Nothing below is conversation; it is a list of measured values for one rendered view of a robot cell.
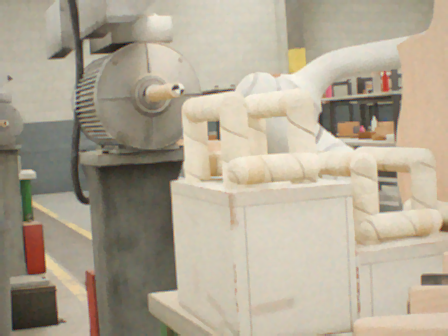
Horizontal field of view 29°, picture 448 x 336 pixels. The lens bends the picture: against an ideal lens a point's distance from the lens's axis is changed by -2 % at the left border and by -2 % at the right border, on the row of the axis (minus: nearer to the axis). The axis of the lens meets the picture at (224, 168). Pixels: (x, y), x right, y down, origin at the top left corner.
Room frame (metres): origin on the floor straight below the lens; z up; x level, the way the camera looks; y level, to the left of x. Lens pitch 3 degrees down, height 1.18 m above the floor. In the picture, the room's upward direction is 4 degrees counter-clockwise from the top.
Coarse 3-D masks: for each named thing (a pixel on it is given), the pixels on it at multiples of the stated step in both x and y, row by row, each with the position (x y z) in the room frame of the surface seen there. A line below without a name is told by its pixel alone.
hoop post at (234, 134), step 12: (228, 108) 0.99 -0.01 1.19; (240, 108) 0.99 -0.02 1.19; (228, 120) 0.99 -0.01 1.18; (240, 120) 0.99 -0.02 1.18; (228, 132) 0.99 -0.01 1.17; (240, 132) 0.99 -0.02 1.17; (228, 144) 0.99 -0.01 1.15; (240, 144) 0.99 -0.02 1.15; (228, 156) 0.99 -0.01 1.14; (240, 156) 0.99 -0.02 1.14; (228, 180) 0.99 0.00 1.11
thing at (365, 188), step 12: (360, 168) 1.04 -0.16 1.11; (372, 168) 1.04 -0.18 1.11; (360, 180) 1.04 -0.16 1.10; (372, 180) 1.04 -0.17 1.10; (360, 192) 1.04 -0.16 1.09; (372, 192) 1.04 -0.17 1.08; (360, 204) 1.04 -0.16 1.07; (372, 204) 1.04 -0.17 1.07; (360, 216) 1.04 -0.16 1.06; (360, 240) 1.04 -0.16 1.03
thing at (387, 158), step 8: (360, 152) 1.22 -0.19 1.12; (368, 152) 1.19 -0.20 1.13; (376, 152) 1.17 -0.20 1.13; (384, 152) 1.15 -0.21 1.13; (392, 152) 1.13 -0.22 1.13; (400, 152) 1.11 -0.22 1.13; (408, 152) 1.09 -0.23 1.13; (416, 152) 1.07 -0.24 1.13; (424, 152) 1.07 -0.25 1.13; (432, 152) 1.08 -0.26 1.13; (376, 160) 1.16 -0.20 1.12; (384, 160) 1.14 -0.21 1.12; (392, 160) 1.12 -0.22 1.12; (400, 160) 1.10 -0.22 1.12; (408, 160) 1.08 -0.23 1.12; (416, 160) 1.07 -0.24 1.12; (424, 160) 1.06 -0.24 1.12; (432, 160) 1.06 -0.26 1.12; (384, 168) 1.15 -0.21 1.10; (392, 168) 1.13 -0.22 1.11; (400, 168) 1.11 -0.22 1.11; (408, 168) 1.09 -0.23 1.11
